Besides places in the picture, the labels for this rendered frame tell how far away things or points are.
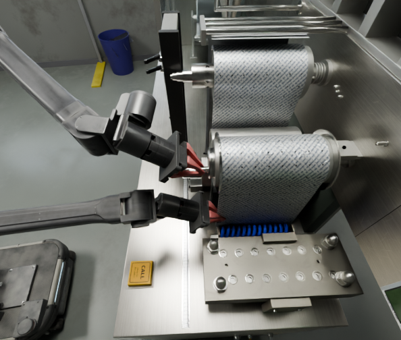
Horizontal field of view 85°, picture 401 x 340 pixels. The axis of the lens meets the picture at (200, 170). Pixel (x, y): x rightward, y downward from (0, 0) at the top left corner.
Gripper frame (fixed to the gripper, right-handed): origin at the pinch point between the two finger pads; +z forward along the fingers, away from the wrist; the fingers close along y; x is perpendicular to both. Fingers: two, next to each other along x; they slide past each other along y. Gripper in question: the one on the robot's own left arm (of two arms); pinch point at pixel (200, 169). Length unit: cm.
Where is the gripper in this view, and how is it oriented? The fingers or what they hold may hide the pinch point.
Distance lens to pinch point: 51.6
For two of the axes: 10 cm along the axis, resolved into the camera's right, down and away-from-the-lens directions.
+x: 6.4, -4.8, -5.9
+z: 7.6, 3.4, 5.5
